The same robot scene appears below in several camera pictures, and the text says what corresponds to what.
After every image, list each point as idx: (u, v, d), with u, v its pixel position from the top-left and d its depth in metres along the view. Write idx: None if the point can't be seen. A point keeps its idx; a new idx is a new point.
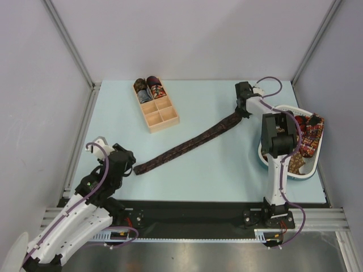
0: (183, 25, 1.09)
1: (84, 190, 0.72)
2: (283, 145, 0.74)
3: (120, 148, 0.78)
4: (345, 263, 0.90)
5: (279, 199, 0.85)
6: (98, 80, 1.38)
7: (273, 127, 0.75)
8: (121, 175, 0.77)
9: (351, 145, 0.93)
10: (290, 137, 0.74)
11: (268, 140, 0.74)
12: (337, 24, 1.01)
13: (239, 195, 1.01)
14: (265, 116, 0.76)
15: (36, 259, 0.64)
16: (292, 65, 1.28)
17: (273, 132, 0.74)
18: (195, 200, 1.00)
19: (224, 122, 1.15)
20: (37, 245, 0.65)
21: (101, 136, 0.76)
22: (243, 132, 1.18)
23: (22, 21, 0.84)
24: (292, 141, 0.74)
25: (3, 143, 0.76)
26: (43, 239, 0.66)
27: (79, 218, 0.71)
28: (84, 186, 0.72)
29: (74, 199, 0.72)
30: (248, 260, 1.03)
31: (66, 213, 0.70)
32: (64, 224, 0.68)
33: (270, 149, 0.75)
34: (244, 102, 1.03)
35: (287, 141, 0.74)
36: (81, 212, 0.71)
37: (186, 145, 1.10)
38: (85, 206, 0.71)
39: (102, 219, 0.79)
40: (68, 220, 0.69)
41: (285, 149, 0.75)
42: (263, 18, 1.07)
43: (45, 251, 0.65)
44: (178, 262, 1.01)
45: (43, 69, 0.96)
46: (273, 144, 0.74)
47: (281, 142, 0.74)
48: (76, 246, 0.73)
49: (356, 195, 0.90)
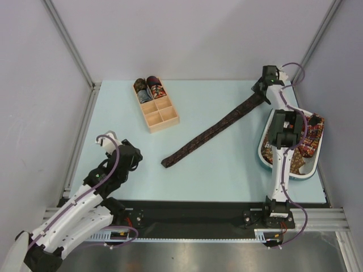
0: (183, 25, 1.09)
1: (92, 181, 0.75)
2: (285, 140, 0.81)
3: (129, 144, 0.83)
4: (345, 263, 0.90)
5: (280, 195, 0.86)
6: (98, 80, 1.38)
7: (282, 123, 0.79)
8: (127, 169, 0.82)
9: (352, 145, 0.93)
10: (293, 135, 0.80)
11: (273, 135, 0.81)
12: (337, 24, 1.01)
13: (240, 194, 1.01)
14: (277, 113, 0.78)
15: (41, 246, 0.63)
16: (292, 65, 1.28)
17: (279, 128, 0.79)
18: (195, 200, 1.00)
19: (239, 109, 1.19)
20: (43, 231, 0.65)
21: (111, 131, 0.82)
22: (253, 121, 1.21)
23: (23, 21, 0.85)
24: (295, 137, 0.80)
25: (3, 143, 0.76)
26: (50, 226, 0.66)
27: (85, 209, 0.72)
28: (93, 176, 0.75)
29: (82, 189, 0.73)
30: (249, 260, 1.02)
31: (74, 202, 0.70)
32: (71, 212, 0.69)
33: (273, 142, 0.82)
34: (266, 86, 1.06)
35: (288, 137, 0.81)
36: (89, 202, 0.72)
37: (207, 134, 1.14)
38: (93, 196, 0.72)
39: (103, 216, 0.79)
40: (76, 208, 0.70)
41: (287, 144, 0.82)
42: (263, 18, 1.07)
43: (51, 239, 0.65)
44: (178, 262, 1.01)
45: (43, 69, 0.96)
46: (275, 138, 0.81)
47: (283, 137, 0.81)
48: (77, 241, 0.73)
49: (356, 195, 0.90)
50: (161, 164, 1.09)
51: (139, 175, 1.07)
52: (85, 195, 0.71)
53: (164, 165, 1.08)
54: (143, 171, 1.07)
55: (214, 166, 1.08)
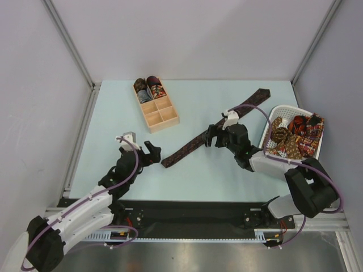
0: (183, 25, 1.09)
1: (106, 184, 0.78)
2: (325, 199, 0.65)
3: (150, 146, 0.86)
4: (345, 262, 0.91)
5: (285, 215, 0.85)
6: (98, 80, 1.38)
7: (304, 186, 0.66)
8: (136, 174, 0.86)
9: (351, 147, 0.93)
10: (328, 188, 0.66)
11: (308, 204, 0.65)
12: (336, 25, 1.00)
13: (239, 195, 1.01)
14: (290, 177, 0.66)
15: (57, 230, 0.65)
16: (292, 65, 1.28)
17: (308, 192, 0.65)
18: (194, 200, 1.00)
19: (240, 109, 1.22)
20: (60, 217, 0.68)
21: (132, 132, 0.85)
22: (252, 120, 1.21)
23: (22, 22, 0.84)
24: (332, 190, 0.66)
25: (2, 144, 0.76)
26: (66, 214, 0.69)
27: (98, 205, 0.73)
28: (107, 180, 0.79)
29: (98, 187, 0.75)
30: (249, 260, 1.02)
31: (91, 197, 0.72)
32: (87, 206, 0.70)
33: (316, 212, 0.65)
34: (247, 163, 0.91)
35: (326, 194, 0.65)
36: (104, 200, 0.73)
37: None
38: (108, 194, 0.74)
39: (105, 214, 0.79)
40: (91, 203, 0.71)
41: (328, 202, 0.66)
42: (263, 18, 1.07)
43: (67, 225, 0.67)
44: (178, 262, 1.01)
45: (43, 69, 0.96)
46: (314, 205, 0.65)
47: (321, 198, 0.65)
48: (79, 236, 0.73)
49: (356, 195, 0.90)
50: (160, 164, 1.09)
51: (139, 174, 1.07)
52: (102, 192, 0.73)
53: (163, 165, 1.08)
54: (143, 171, 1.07)
55: (214, 166, 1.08)
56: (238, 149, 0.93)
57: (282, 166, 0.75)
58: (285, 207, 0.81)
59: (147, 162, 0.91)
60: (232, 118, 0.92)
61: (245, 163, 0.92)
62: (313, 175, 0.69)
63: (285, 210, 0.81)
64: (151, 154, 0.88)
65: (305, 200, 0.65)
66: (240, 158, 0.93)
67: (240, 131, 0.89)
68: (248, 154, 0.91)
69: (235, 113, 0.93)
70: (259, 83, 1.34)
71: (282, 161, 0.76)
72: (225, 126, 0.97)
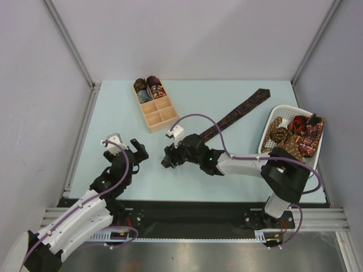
0: (183, 25, 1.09)
1: (98, 187, 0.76)
2: (302, 182, 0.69)
3: (137, 143, 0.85)
4: (345, 263, 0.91)
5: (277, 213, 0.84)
6: (98, 80, 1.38)
7: (281, 177, 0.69)
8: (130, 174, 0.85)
9: (351, 147, 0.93)
10: (299, 170, 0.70)
11: (290, 192, 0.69)
12: (336, 25, 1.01)
13: (239, 195, 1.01)
14: (265, 175, 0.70)
15: (47, 245, 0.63)
16: (292, 65, 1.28)
17: (286, 181, 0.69)
18: (194, 200, 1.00)
19: (239, 109, 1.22)
20: (50, 230, 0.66)
21: (117, 133, 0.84)
22: (252, 120, 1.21)
23: (23, 22, 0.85)
24: (303, 170, 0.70)
25: (3, 143, 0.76)
26: (57, 226, 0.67)
27: (91, 212, 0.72)
28: (98, 183, 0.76)
29: (89, 194, 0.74)
30: (249, 260, 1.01)
31: (81, 204, 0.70)
32: (77, 215, 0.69)
33: (299, 196, 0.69)
34: (214, 169, 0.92)
35: (301, 177, 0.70)
36: (95, 206, 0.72)
37: (207, 133, 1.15)
38: (99, 200, 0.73)
39: (102, 217, 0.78)
40: (83, 211, 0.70)
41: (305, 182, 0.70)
42: (263, 18, 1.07)
43: (57, 239, 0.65)
44: (178, 262, 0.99)
45: (42, 69, 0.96)
46: (295, 191, 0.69)
47: (298, 182, 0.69)
48: (77, 243, 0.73)
49: (355, 195, 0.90)
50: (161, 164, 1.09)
51: (139, 174, 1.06)
52: (93, 199, 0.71)
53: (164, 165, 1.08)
54: (143, 171, 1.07)
55: None
56: (201, 159, 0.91)
57: (253, 164, 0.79)
58: (278, 204, 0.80)
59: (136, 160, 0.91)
60: (178, 134, 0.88)
61: (213, 170, 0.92)
62: (283, 164, 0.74)
63: (281, 207, 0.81)
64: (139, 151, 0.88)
65: (286, 190, 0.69)
66: (206, 167, 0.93)
67: (194, 142, 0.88)
68: (212, 161, 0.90)
69: (177, 126, 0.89)
70: (259, 83, 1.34)
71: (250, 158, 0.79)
72: (175, 143, 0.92)
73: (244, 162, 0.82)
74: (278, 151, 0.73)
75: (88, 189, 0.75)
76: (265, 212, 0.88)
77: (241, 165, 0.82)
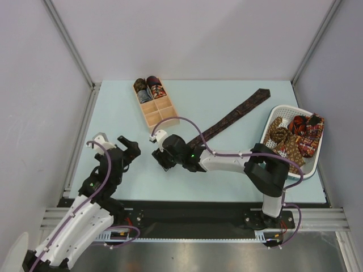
0: (183, 25, 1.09)
1: (88, 191, 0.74)
2: (282, 175, 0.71)
3: (125, 140, 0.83)
4: (345, 263, 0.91)
5: (269, 211, 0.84)
6: (98, 80, 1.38)
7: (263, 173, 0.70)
8: (122, 171, 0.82)
9: (351, 147, 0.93)
10: (281, 165, 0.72)
11: (272, 187, 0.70)
12: (336, 25, 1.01)
13: (239, 195, 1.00)
14: (249, 171, 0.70)
15: (47, 261, 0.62)
16: (292, 65, 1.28)
17: (269, 177, 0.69)
18: (194, 200, 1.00)
19: (239, 109, 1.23)
20: (46, 246, 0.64)
21: (101, 132, 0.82)
22: (252, 120, 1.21)
23: (22, 22, 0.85)
24: (284, 164, 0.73)
25: (3, 143, 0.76)
26: (52, 241, 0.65)
27: (85, 218, 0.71)
28: (88, 186, 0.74)
29: (79, 200, 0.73)
30: (249, 260, 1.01)
31: (72, 214, 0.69)
32: (71, 224, 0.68)
33: (280, 191, 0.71)
34: (197, 165, 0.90)
35: (281, 170, 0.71)
36: (88, 211, 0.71)
37: (207, 134, 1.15)
38: (90, 205, 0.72)
39: (103, 219, 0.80)
40: (76, 220, 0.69)
41: (286, 176, 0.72)
42: (264, 18, 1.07)
43: (55, 253, 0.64)
44: (178, 261, 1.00)
45: (42, 69, 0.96)
46: (277, 186, 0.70)
47: (279, 176, 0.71)
48: (81, 249, 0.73)
49: (356, 195, 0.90)
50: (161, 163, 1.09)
51: (139, 174, 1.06)
52: (83, 205, 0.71)
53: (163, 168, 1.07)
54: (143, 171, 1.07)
55: None
56: (182, 158, 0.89)
57: (236, 161, 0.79)
58: (270, 202, 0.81)
59: (128, 158, 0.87)
60: (160, 137, 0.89)
61: (195, 166, 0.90)
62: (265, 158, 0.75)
63: (275, 205, 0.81)
64: (128, 149, 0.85)
65: (269, 185, 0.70)
66: (189, 165, 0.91)
67: (172, 141, 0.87)
68: (194, 157, 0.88)
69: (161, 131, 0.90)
70: (259, 83, 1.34)
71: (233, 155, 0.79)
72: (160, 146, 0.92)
73: (226, 158, 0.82)
74: (260, 146, 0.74)
75: (78, 195, 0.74)
76: (265, 214, 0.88)
77: (223, 161, 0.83)
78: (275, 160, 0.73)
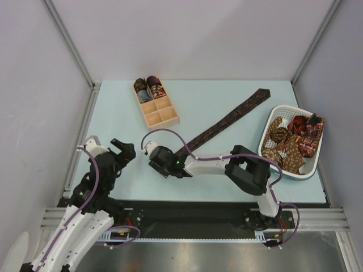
0: (183, 25, 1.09)
1: (79, 200, 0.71)
2: (264, 174, 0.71)
3: (117, 143, 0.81)
4: (345, 262, 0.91)
5: (265, 210, 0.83)
6: (98, 80, 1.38)
7: (243, 173, 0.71)
8: (113, 177, 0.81)
9: (351, 147, 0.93)
10: (261, 164, 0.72)
11: (254, 186, 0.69)
12: (336, 25, 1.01)
13: (239, 195, 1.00)
14: (230, 173, 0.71)
15: None
16: (292, 65, 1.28)
17: (249, 176, 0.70)
18: (193, 200, 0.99)
19: (239, 109, 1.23)
20: (41, 261, 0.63)
21: (93, 135, 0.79)
22: (252, 120, 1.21)
23: (22, 22, 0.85)
24: (264, 162, 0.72)
25: (3, 143, 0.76)
26: (47, 255, 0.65)
27: (79, 228, 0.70)
28: (77, 195, 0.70)
29: (71, 210, 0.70)
30: (249, 260, 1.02)
31: (64, 226, 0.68)
32: (64, 237, 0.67)
33: (263, 190, 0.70)
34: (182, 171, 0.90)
35: (262, 169, 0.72)
36: (80, 221, 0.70)
37: (207, 134, 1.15)
38: (82, 215, 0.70)
39: (102, 221, 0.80)
40: (68, 232, 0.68)
41: (267, 174, 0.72)
42: (263, 18, 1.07)
43: (51, 267, 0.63)
44: (178, 261, 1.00)
45: (43, 69, 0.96)
46: (258, 185, 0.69)
47: (260, 175, 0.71)
48: (81, 254, 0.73)
49: (355, 195, 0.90)
50: None
51: (139, 174, 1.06)
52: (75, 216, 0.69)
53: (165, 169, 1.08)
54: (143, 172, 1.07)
55: None
56: (169, 166, 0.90)
57: (218, 164, 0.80)
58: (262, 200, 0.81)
59: (123, 162, 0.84)
60: (150, 149, 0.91)
61: (182, 172, 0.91)
62: (245, 159, 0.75)
63: (269, 204, 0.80)
64: (122, 152, 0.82)
65: (251, 185, 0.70)
66: (176, 173, 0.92)
67: (156, 152, 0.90)
68: (180, 164, 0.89)
69: (151, 142, 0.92)
70: (259, 82, 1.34)
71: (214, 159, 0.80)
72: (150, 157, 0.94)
73: (206, 163, 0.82)
74: (240, 148, 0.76)
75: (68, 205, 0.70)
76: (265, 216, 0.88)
77: (204, 165, 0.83)
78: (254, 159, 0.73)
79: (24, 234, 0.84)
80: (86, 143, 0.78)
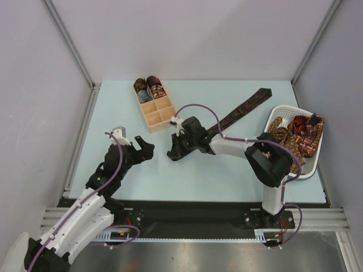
0: (183, 25, 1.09)
1: (95, 184, 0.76)
2: (283, 168, 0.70)
3: (140, 141, 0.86)
4: (345, 263, 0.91)
5: (267, 206, 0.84)
6: (98, 80, 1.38)
7: (262, 160, 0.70)
8: (126, 169, 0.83)
9: (351, 147, 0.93)
10: (283, 157, 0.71)
11: (269, 175, 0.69)
12: (336, 25, 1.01)
13: (237, 195, 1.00)
14: (249, 155, 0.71)
15: (53, 249, 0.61)
16: (293, 65, 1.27)
17: (266, 165, 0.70)
18: (197, 201, 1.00)
19: (240, 109, 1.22)
20: (52, 234, 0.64)
21: (121, 127, 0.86)
22: (252, 120, 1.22)
23: (23, 23, 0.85)
24: (288, 157, 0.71)
25: (3, 143, 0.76)
26: (58, 230, 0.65)
27: (91, 210, 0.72)
28: (95, 179, 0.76)
29: (87, 191, 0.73)
30: (248, 260, 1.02)
31: (79, 204, 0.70)
32: (77, 215, 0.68)
33: (277, 181, 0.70)
34: (206, 148, 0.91)
35: (283, 162, 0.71)
36: (95, 203, 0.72)
37: None
38: (98, 197, 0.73)
39: (104, 216, 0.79)
40: (82, 211, 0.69)
41: (286, 169, 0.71)
42: (263, 18, 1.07)
43: (61, 242, 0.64)
44: (178, 261, 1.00)
45: (43, 70, 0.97)
46: (275, 175, 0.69)
47: (279, 167, 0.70)
48: (83, 244, 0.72)
49: (355, 196, 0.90)
50: (161, 162, 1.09)
51: (139, 174, 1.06)
52: (92, 196, 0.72)
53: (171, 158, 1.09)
54: (143, 172, 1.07)
55: (215, 165, 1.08)
56: (197, 140, 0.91)
57: (240, 145, 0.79)
58: (270, 198, 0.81)
59: (139, 159, 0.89)
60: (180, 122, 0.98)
61: (206, 148, 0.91)
62: (269, 148, 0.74)
63: (274, 202, 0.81)
64: (142, 149, 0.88)
65: (266, 173, 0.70)
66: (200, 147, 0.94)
67: (190, 120, 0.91)
68: (206, 139, 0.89)
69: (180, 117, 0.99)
70: (259, 83, 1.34)
71: (241, 140, 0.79)
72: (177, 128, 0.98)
73: (233, 142, 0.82)
74: (267, 136, 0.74)
75: (85, 188, 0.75)
76: (265, 210, 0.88)
77: (227, 144, 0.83)
78: (278, 151, 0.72)
79: (24, 234, 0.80)
80: (114, 131, 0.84)
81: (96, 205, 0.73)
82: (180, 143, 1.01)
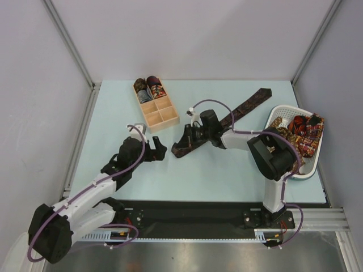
0: (183, 25, 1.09)
1: (109, 171, 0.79)
2: (284, 162, 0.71)
3: (157, 142, 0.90)
4: (345, 263, 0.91)
5: (269, 204, 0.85)
6: (98, 81, 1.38)
7: (264, 152, 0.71)
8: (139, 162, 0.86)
9: (351, 147, 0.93)
10: (286, 153, 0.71)
11: (269, 168, 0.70)
12: (336, 25, 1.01)
13: (237, 194, 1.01)
14: (252, 144, 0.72)
15: (64, 216, 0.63)
16: (293, 65, 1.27)
17: (267, 157, 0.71)
18: (196, 200, 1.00)
19: (240, 109, 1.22)
20: (66, 203, 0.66)
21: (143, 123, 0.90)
22: (252, 120, 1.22)
23: (22, 22, 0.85)
24: (290, 153, 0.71)
25: (3, 143, 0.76)
26: (72, 201, 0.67)
27: (103, 192, 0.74)
28: (110, 167, 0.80)
29: (102, 174, 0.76)
30: (248, 260, 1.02)
31: (95, 183, 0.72)
32: (92, 192, 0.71)
33: (275, 174, 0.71)
34: (219, 142, 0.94)
35: (285, 158, 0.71)
36: (109, 186, 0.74)
37: None
38: (112, 181, 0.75)
39: (107, 210, 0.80)
40: (96, 190, 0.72)
41: (287, 165, 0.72)
42: (263, 18, 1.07)
43: (74, 211, 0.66)
44: (178, 261, 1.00)
45: (43, 69, 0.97)
46: (275, 168, 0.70)
47: (280, 161, 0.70)
48: (85, 229, 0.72)
49: (356, 195, 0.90)
50: (161, 162, 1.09)
51: (139, 174, 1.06)
52: (106, 178, 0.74)
53: (174, 154, 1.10)
54: (143, 171, 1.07)
55: (215, 165, 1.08)
56: (210, 133, 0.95)
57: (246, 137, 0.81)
58: (270, 193, 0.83)
59: (151, 157, 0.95)
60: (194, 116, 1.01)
61: (218, 142, 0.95)
62: (274, 143, 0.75)
63: (274, 199, 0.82)
64: (157, 149, 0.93)
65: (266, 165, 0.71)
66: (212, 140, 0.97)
67: (209, 114, 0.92)
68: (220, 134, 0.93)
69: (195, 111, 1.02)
70: (259, 83, 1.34)
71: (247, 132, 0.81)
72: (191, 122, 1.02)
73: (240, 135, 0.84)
74: (272, 130, 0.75)
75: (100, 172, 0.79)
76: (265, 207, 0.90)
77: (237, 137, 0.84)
78: (282, 146, 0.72)
79: (23, 234, 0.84)
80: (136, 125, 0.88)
81: (105, 193, 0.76)
82: (192, 134, 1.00)
